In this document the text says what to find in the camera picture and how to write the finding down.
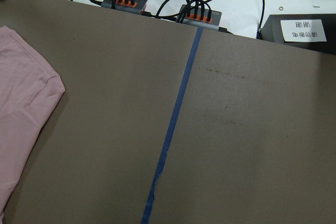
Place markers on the pink Snoopy t-shirt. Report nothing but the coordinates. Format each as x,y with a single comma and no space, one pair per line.
30,91

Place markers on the black box with white label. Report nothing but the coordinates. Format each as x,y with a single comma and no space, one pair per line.
309,31

